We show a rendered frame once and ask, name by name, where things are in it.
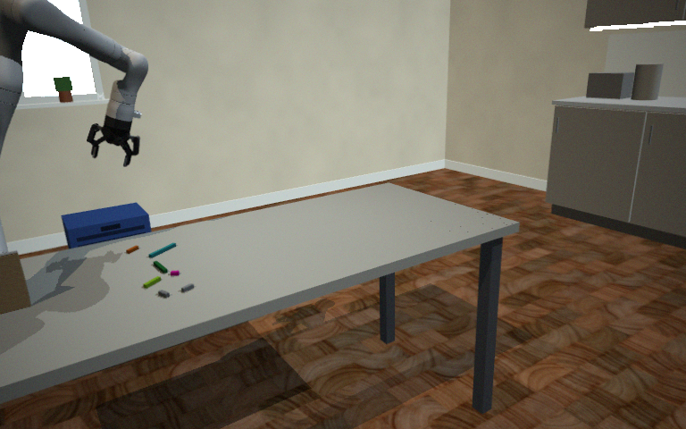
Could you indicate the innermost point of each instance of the turquoise rod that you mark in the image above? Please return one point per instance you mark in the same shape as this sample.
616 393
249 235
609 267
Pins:
160 251

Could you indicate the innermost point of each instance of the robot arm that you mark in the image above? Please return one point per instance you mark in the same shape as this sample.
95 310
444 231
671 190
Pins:
44 18

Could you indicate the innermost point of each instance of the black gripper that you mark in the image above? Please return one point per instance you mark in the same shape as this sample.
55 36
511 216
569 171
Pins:
115 132

